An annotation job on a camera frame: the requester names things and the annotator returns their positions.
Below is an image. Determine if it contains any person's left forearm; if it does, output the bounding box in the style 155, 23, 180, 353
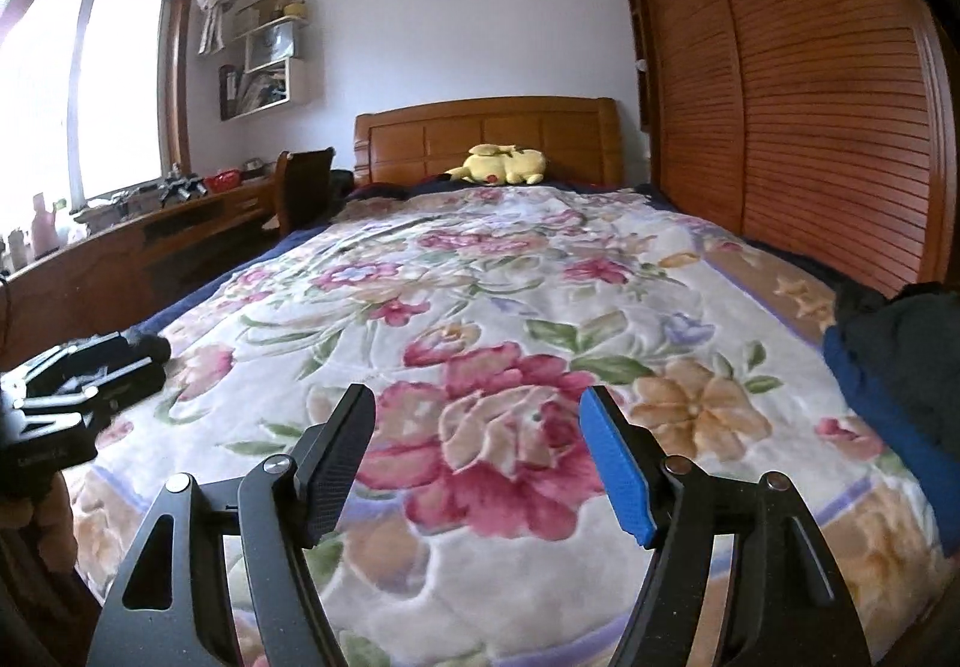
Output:
0, 472, 80, 574

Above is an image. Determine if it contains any wooden slatted wardrobe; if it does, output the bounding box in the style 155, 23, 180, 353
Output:
611, 0, 960, 300

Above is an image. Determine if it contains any window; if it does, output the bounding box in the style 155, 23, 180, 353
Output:
0, 0, 200, 240

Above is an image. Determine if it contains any navy bed sheet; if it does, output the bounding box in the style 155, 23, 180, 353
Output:
131, 217, 353, 338

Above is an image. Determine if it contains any wooden bed headboard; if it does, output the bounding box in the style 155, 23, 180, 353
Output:
352, 97, 626, 189

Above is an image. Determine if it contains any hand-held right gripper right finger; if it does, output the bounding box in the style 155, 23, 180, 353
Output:
579, 384, 875, 667

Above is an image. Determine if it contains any wooden desk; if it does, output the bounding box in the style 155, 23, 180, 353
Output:
0, 175, 282, 368

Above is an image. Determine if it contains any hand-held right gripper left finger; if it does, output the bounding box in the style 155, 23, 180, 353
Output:
86, 382, 377, 667

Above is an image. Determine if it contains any yellow plush toy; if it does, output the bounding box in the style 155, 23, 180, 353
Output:
442, 143, 547, 186

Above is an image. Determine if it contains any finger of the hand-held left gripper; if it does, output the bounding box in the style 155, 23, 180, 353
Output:
13, 363, 167, 419
22, 333, 172, 377

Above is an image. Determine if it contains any white wall shelf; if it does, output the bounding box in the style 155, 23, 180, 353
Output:
217, 0, 308, 120

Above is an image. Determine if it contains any white paper bag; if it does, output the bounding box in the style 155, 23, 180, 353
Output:
247, 22, 297, 71

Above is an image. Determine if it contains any black mechanical device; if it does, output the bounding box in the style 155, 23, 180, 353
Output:
156, 164, 207, 207

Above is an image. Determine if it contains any pink bottle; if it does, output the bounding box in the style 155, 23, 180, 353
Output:
30, 192, 59, 259

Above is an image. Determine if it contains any floral blanket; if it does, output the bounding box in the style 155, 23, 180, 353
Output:
67, 183, 946, 667

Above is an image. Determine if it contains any black coat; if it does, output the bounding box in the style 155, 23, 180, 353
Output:
832, 280, 960, 428

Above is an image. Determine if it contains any wooden chair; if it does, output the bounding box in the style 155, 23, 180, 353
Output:
271, 146, 336, 239

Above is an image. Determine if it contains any blue cloth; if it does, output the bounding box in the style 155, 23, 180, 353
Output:
821, 328, 960, 495

